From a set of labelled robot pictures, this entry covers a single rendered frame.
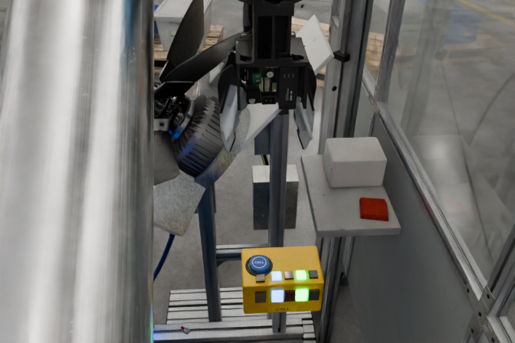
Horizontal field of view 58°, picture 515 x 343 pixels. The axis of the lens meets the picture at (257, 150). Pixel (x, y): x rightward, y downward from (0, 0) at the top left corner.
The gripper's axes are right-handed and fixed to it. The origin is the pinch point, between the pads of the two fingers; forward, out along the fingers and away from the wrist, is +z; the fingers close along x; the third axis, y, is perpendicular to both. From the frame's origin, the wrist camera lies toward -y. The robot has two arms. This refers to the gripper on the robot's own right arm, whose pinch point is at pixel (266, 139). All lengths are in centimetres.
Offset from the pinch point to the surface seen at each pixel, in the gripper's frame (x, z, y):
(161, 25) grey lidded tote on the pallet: -64, 110, -330
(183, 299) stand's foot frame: -29, 140, -81
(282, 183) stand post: 10, 57, -60
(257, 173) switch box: 3, 64, -73
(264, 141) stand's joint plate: 5, 48, -69
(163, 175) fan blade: -18.9, 27.2, -27.5
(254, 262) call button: -1.0, 39.8, -14.6
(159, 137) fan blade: -22, 29, -44
